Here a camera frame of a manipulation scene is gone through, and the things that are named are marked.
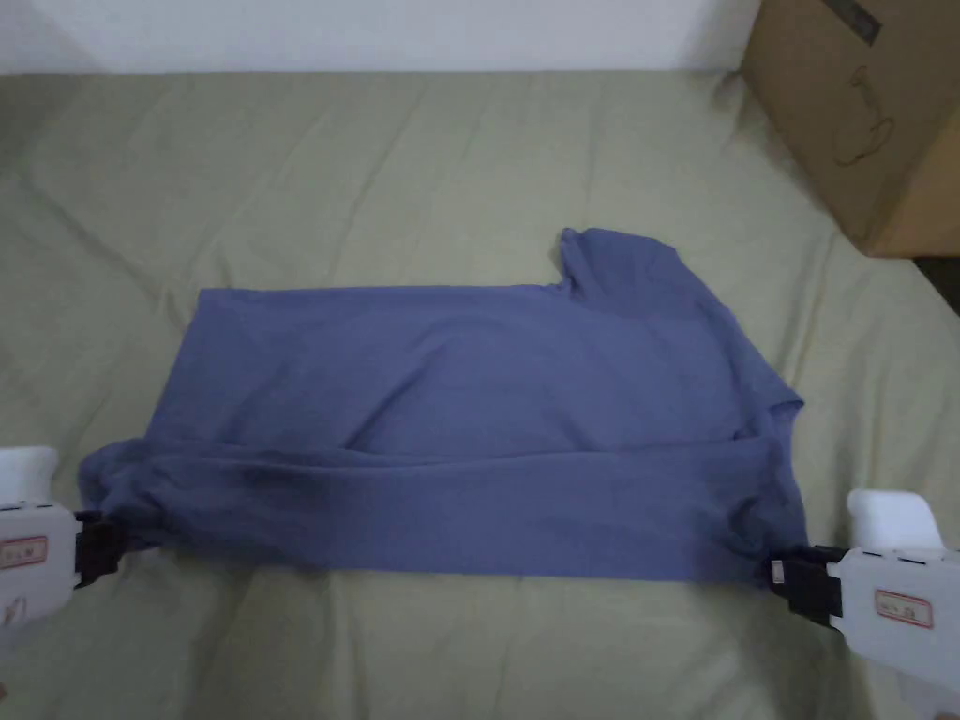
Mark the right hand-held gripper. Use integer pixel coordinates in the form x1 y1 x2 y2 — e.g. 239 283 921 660
766 487 960 720

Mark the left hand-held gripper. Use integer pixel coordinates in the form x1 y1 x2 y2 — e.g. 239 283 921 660
0 446 155 683

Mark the dark blue shirt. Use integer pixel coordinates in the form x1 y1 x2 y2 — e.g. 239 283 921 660
78 227 811 586

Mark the bed with pale green sheet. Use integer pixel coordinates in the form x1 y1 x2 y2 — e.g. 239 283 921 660
0 68 960 720

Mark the brown cardboard carton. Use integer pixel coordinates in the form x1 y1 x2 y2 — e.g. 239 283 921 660
738 0 960 259

